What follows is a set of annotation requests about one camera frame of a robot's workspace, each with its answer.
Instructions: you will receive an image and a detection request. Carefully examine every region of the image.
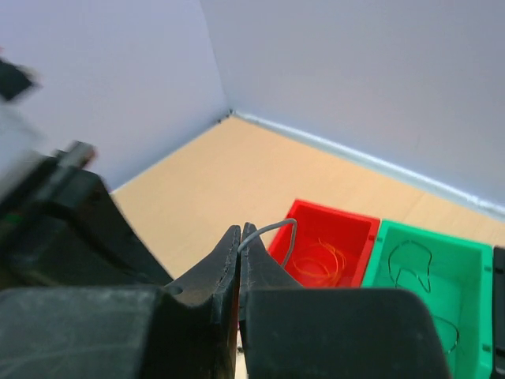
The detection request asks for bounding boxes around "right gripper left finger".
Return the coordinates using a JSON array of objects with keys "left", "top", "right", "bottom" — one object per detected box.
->
[{"left": 1, "top": 225, "right": 241, "bottom": 378}]

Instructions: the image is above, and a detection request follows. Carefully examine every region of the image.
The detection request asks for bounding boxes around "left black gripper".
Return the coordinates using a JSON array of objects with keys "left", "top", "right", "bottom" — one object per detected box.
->
[{"left": 1, "top": 141, "right": 173, "bottom": 288}]

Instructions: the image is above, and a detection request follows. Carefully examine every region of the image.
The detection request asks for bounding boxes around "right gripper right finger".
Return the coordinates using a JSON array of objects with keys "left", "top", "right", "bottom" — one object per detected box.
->
[{"left": 239, "top": 223, "right": 451, "bottom": 378}]

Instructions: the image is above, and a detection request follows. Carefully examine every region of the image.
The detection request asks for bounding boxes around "orange thin wire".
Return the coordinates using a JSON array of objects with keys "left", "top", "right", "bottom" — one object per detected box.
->
[{"left": 291, "top": 236, "right": 348, "bottom": 283}]

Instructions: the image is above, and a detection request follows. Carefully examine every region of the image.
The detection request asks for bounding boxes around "dark thin wire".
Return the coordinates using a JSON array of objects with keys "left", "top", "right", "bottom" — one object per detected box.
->
[{"left": 238, "top": 217, "right": 299, "bottom": 269}]

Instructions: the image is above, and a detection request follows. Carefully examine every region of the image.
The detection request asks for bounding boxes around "red plastic bin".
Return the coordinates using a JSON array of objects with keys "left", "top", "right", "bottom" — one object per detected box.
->
[{"left": 284, "top": 199, "right": 380, "bottom": 288}]

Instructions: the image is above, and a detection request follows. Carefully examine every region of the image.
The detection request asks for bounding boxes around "green plastic bin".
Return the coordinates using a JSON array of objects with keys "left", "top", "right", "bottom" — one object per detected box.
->
[{"left": 362, "top": 220, "right": 493, "bottom": 378}]

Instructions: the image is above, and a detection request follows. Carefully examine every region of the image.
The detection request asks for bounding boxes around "black plastic bin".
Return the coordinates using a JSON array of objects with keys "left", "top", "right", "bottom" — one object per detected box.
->
[{"left": 491, "top": 246, "right": 505, "bottom": 379}]

